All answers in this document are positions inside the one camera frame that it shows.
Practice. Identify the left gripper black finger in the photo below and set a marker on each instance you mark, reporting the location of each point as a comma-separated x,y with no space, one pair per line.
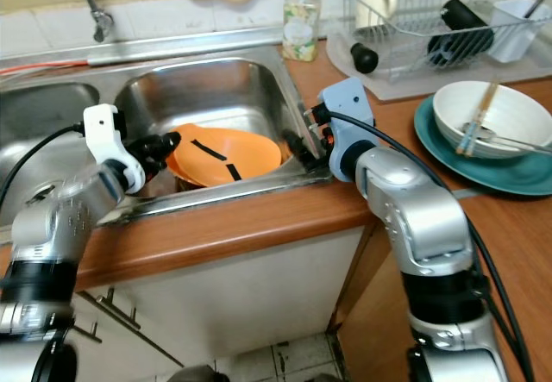
171,142
167,163

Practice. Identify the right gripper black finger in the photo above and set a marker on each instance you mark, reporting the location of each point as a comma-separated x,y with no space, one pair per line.
293,140
304,159

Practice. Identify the teal plate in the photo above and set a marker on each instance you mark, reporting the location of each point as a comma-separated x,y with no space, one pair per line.
448,166

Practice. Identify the metal spoon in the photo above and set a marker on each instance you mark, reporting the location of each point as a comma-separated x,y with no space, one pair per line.
517,143

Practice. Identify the white bowl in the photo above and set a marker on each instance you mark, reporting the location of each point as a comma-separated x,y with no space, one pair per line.
526,110

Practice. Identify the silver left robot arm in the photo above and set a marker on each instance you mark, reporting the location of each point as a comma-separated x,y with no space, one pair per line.
52,227

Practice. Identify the stainless steel double sink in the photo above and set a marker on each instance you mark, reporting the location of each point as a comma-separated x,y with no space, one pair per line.
198,89

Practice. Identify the grey drying mat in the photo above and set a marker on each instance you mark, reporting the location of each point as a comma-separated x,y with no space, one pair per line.
405,87

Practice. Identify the clear soap pump bottle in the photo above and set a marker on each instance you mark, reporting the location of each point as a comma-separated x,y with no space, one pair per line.
301,24

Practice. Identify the chrome faucet spout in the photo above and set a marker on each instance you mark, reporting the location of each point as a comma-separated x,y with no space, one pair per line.
97,13

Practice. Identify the cream mug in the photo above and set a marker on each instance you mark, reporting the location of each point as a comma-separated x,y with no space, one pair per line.
374,7

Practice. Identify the white cabinet door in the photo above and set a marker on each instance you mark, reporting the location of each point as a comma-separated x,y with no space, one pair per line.
250,304

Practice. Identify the wooden cabinet door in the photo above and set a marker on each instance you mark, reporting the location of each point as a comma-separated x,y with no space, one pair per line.
375,313

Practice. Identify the black bottle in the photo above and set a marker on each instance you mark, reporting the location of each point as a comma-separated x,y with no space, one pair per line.
464,27

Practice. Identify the dark left robot foot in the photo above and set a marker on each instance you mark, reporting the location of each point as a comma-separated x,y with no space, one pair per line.
191,375

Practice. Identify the white cutlery holder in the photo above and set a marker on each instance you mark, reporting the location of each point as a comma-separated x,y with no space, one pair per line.
516,33

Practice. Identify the dark utensil stick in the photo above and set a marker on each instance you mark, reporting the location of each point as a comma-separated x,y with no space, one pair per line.
536,3

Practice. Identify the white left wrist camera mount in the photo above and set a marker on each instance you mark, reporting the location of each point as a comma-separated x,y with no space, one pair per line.
108,136

